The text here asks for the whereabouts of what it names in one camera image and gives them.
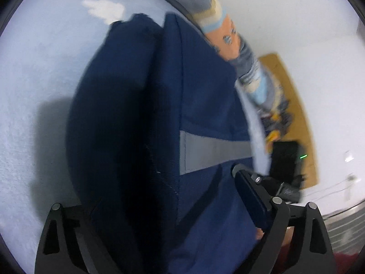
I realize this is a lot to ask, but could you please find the person's right hand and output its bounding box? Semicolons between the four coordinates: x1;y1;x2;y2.
255;226;295;247

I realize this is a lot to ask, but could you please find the light blue cloud bedsheet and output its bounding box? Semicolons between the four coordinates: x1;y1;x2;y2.
0;0;271;266

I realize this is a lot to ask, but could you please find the navy jacket with red collar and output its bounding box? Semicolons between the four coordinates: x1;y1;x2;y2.
66;14;257;273

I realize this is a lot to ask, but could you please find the colourful patterned cloth pile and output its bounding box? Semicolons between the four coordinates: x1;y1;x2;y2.
261;99;293;153

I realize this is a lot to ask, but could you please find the patchwork rolled quilt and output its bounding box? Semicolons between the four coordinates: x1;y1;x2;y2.
170;0;284;114

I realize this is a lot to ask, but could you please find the wooden headboard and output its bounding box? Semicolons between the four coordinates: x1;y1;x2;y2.
259;53;319;189

